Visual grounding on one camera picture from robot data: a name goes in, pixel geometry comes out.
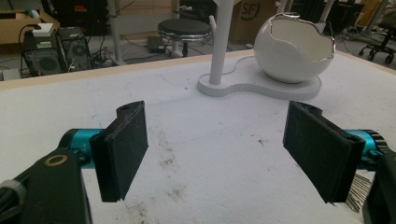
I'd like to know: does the small white box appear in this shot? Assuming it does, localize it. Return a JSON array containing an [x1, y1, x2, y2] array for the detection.
[[32, 22, 54, 37]]

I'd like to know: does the black round stool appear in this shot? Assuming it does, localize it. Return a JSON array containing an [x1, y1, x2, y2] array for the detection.
[[157, 18, 214, 59]]

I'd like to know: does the white jewelry stand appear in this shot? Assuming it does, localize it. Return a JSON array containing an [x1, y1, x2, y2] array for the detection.
[[196, 0, 322, 101]]

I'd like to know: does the black computer tower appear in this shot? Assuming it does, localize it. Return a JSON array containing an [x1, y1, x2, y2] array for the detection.
[[21, 31, 68, 77], [59, 27, 92, 72]]

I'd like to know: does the light wooden cabinet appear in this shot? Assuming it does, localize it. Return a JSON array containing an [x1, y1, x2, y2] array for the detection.
[[0, 8, 60, 45]]

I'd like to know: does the white egg-shaped bowl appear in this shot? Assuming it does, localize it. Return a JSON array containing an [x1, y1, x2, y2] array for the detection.
[[253, 12, 336, 84]]

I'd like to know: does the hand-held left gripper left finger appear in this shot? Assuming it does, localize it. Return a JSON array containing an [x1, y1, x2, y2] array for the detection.
[[89, 100, 149, 203]]

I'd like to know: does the white foam mat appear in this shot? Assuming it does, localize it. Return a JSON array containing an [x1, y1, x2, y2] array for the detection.
[[0, 50, 396, 224]]

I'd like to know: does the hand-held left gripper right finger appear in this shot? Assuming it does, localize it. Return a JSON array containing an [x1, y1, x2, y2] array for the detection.
[[282, 100, 366, 204]]

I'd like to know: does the brown cardboard box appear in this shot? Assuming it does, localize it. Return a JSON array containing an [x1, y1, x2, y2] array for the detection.
[[228, 0, 281, 45]]

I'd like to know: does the black office chair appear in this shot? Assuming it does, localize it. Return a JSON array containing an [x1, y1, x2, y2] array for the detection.
[[358, 21, 396, 64]]

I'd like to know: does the small grey floor box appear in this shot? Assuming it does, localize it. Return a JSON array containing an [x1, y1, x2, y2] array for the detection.
[[147, 35, 166, 54]]

